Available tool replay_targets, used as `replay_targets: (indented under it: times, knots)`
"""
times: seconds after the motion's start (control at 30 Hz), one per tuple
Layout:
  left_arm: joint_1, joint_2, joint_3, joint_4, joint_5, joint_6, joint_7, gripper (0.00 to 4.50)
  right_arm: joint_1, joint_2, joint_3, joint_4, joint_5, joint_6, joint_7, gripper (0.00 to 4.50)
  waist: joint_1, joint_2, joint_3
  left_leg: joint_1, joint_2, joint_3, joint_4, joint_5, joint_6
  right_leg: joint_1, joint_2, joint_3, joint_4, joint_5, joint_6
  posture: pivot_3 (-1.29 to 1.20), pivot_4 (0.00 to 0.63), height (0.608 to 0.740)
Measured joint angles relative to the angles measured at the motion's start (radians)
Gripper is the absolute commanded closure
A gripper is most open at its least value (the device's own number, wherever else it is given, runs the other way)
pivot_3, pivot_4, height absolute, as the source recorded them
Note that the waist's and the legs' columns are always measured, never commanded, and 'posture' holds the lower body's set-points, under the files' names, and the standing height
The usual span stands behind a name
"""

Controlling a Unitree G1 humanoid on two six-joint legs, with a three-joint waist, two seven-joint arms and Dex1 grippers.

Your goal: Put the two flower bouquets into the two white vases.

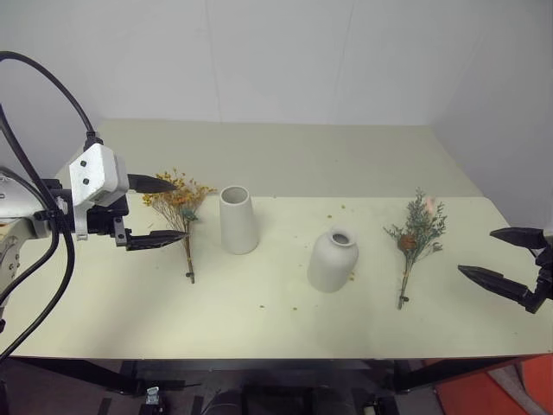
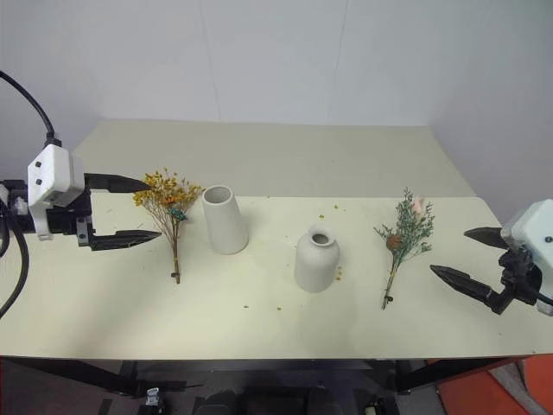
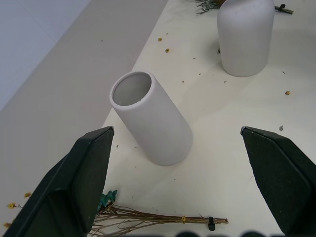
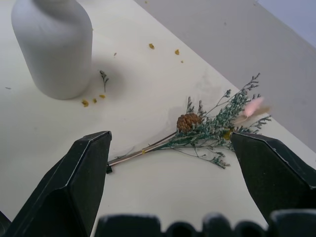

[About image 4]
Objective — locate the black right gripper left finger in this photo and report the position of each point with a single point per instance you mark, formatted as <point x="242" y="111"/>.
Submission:
<point x="71" y="187"/>

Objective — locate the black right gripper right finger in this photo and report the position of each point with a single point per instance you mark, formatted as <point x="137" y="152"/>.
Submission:
<point x="271" y="172"/>

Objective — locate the white ceramic vase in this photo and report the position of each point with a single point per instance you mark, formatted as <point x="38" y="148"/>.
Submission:
<point x="55" y="47"/>

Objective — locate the dried flower bouquet with pinecone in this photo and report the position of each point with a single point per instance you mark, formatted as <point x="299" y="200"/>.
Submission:
<point x="197" y="133"/>

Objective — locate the small dried green sprig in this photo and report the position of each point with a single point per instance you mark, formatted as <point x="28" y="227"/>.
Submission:
<point x="104" y="79"/>

